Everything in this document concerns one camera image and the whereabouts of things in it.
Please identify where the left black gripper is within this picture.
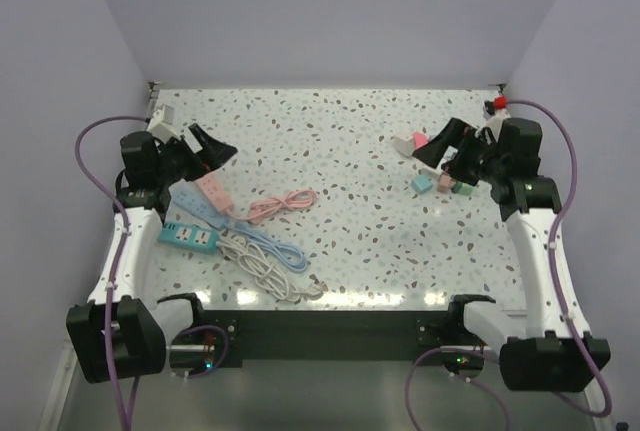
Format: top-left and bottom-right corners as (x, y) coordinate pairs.
(154, 124), (235, 186)

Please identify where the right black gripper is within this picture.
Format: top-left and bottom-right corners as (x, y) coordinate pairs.
(412, 117), (506, 187)

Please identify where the salmon plug adapter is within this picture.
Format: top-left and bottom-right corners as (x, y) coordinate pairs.
(437, 174), (456, 194)

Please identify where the pink power strip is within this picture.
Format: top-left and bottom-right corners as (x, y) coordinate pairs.
(195, 172), (234, 215)

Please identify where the red pink plug adapter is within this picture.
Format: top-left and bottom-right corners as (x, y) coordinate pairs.
(412, 132), (429, 150)

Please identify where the green plug adapter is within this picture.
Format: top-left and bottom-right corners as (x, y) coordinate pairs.
(451, 182), (475, 196)

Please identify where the white charger cube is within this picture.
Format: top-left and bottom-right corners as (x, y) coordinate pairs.
(392, 136), (416, 158)

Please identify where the blue power strip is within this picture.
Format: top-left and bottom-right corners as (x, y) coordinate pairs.
(170, 182), (229, 230)

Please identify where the teal power strip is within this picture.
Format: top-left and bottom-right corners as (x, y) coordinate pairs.
(157, 221), (219, 254)

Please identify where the pink cord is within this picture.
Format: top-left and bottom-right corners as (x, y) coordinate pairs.
(229, 188), (319, 225)

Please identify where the white cord of teal strip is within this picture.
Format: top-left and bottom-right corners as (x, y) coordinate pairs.
(217, 235), (329, 305)

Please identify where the teal plug adapter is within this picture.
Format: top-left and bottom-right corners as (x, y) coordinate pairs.
(411, 175), (433, 195)

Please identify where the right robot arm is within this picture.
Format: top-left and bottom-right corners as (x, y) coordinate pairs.
(413, 118), (611, 393)

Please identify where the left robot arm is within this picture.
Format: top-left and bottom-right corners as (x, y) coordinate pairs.
(66, 124), (237, 383)

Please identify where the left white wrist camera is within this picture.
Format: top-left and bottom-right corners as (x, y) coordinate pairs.
(146, 105), (179, 144)

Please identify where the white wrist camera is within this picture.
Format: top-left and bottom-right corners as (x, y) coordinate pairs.
(483, 96), (510, 141)
(146, 105), (179, 144)

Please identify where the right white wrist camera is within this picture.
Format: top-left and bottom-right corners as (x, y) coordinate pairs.
(483, 96), (510, 141)

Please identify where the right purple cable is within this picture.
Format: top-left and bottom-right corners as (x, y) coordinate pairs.
(404, 98), (614, 431)

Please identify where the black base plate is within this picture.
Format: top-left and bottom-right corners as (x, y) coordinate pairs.
(168, 310), (491, 374)

